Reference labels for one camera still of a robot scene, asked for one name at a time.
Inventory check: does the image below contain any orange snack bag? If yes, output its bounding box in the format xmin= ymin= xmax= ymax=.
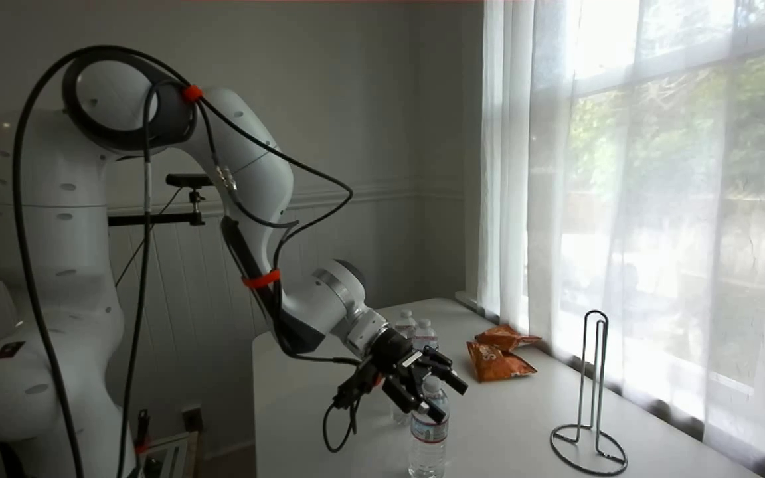
xmin=464 ymin=321 xmax=548 ymax=384

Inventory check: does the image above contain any black hanging cable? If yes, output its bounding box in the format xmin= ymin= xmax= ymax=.
xmin=115 ymin=81 xmax=159 ymax=478

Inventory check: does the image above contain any clear plastic water bottle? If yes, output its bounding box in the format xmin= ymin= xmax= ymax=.
xmin=403 ymin=401 xmax=451 ymax=478
xmin=397 ymin=307 xmax=419 ymax=341
xmin=416 ymin=316 xmax=443 ymax=353

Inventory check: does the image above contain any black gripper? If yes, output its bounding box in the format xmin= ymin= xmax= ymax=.
xmin=363 ymin=327 xmax=470 ymax=425

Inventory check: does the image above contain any wall power outlet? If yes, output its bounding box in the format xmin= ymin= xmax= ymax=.
xmin=179 ymin=402 xmax=208 ymax=436

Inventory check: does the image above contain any metal paper towel holder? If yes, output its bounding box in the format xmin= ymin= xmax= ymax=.
xmin=548 ymin=304 xmax=633 ymax=478

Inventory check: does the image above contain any white framed window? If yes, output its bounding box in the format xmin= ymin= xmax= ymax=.
xmin=567 ymin=0 xmax=765 ymax=461

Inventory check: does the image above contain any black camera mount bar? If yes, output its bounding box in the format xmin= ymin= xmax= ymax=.
xmin=107 ymin=170 xmax=219 ymax=230

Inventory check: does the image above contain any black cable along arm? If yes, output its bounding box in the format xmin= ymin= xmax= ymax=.
xmin=7 ymin=43 xmax=357 ymax=478

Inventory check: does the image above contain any black stand with red band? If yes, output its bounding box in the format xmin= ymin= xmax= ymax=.
xmin=131 ymin=405 xmax=154 ymax=478

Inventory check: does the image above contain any white rectangular frame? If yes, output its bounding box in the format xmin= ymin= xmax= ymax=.
xmin=147 ymin=430 xmax=201 ymax=478

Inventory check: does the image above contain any orange cable strap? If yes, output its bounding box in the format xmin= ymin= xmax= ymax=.
xmin=243 ymin=264 xmax=285 ymax=294

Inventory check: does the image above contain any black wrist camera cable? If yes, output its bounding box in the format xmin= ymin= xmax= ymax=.
xmin=322 ymin=401 xmax=362 ymax=456

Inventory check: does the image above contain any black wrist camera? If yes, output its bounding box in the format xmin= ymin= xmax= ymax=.
xmin=331 ymin=357 xmax=389 ymax=412

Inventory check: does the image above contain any white sheer curtain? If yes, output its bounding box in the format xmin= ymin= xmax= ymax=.
xmin=476 ymin=0 xmax=765 ymax=478

